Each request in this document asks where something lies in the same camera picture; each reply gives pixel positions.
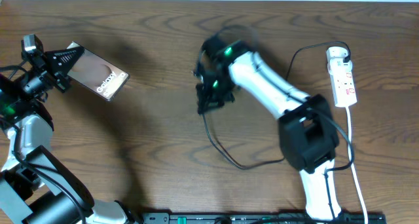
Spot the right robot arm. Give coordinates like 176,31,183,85
194,35,342,223

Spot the white USB charger adapter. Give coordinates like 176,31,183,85
326,47,353,75

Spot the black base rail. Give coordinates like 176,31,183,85
140,212,387,224

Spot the black USB charging cable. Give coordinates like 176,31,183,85
201,41,352,171

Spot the white power strip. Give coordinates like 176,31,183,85
330,69,357,107

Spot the white power strip cord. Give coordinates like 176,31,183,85
345,106,369,224

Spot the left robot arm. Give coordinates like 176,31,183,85
1,43,142,223

